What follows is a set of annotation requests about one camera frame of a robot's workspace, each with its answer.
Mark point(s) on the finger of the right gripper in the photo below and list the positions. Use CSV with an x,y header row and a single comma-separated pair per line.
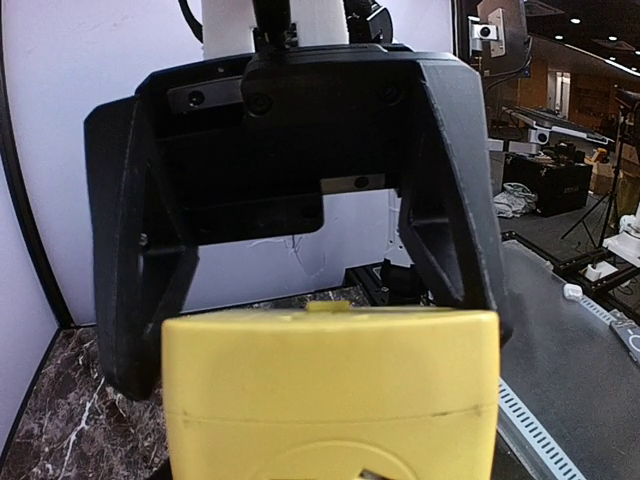
x,y
144,257

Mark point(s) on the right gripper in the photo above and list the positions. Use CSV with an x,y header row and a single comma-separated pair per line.
x,y
247,147

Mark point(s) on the yellow cube socket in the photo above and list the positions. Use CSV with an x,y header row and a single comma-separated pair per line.
x,y
331,392

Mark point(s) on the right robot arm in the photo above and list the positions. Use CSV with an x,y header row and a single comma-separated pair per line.
x,y
275,22

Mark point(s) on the white slotted cable duct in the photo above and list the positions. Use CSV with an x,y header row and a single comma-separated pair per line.
x,y
579,381

